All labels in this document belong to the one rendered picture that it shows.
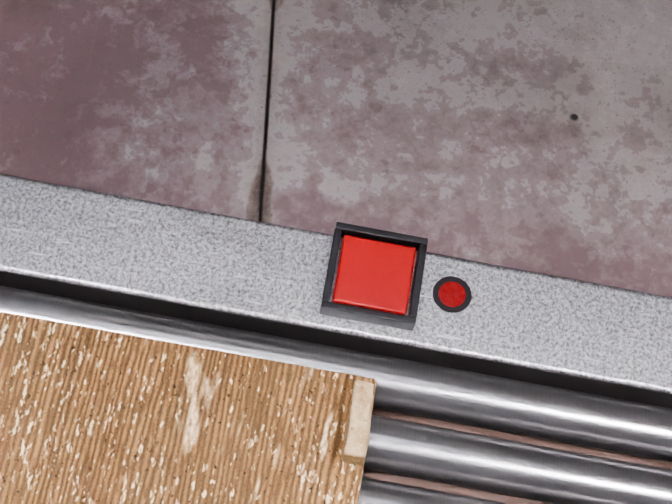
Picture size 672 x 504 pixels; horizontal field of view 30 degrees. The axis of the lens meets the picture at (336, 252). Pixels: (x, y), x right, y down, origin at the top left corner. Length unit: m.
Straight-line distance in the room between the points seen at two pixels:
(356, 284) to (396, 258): 0.04
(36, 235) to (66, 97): 1.14
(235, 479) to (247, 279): 0.17
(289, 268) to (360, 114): 1.15
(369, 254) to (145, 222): 0.18
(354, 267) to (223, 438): 0.18
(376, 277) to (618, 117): 1.29
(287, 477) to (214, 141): 1.23
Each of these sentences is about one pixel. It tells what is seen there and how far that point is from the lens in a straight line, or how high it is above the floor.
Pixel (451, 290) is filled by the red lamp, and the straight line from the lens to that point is 1.02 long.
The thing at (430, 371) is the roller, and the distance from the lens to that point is 0.99.
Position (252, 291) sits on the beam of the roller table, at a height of 0.91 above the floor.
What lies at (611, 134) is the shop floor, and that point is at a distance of 2.22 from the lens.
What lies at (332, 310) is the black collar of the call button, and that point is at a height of 0.93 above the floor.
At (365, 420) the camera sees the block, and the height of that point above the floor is 0.96.
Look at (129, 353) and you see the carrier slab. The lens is 0.97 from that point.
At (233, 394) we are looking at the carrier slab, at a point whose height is 0.94.
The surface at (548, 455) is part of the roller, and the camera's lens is 0.99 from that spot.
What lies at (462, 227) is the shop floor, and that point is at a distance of 2.08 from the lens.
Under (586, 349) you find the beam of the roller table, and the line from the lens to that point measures 1.03.
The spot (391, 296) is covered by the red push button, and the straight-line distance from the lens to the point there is 1.00.
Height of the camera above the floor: 1.85
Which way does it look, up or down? 66 degrees down
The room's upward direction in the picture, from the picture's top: 11 degrees clockwise
